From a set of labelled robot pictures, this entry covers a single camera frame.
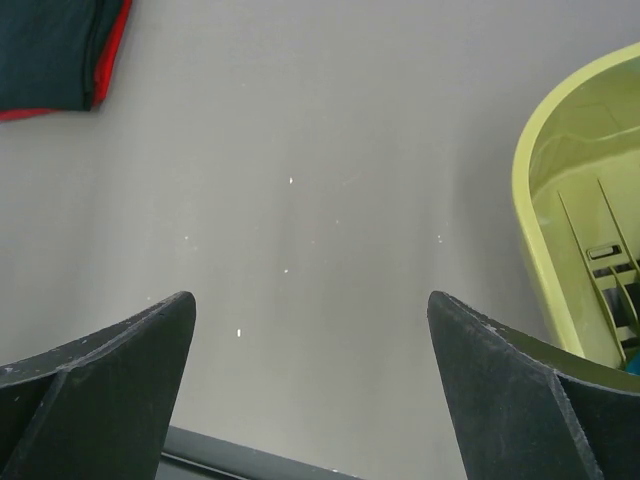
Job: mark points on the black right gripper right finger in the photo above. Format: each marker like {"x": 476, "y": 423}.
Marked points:
{"x": 524, "y": 409}

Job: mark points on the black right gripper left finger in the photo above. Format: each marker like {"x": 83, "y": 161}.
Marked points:
{"x": 98, "y": 407}

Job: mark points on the blue t-shirt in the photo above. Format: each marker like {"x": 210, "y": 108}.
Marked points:
{"x": 633, "y": 365}

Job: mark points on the green plastic laundry basket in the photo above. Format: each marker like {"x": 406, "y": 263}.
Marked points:
{"x": 575, "y": 192}

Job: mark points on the folded red t-shirt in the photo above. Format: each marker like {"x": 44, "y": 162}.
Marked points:
{"x": 107, "y": 60}

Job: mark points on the folded black t-shirt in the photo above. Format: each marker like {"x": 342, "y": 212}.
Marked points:
{"x": 45, "y": 50}

